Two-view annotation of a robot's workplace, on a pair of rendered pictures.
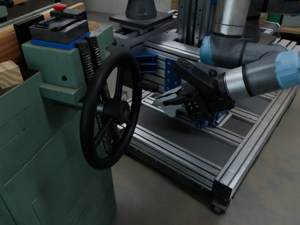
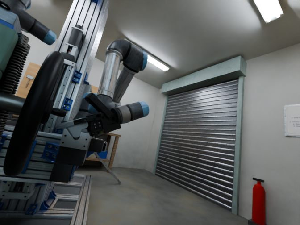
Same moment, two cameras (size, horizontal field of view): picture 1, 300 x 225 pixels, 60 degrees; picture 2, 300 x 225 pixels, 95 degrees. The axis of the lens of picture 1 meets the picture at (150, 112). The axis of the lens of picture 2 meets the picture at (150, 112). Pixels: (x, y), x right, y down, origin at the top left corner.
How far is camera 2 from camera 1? 0.47 m
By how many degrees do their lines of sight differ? 72
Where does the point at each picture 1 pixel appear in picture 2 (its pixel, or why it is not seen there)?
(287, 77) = (145, 108)
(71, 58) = (14, 35)
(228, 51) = (109, 103)
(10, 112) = not seen: outside the picture
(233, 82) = (123, 109)
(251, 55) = not seen: hidden behind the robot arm
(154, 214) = not seen: outside the picture
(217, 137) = (52, 216)
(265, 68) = (136, 104)
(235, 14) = (112, 88)
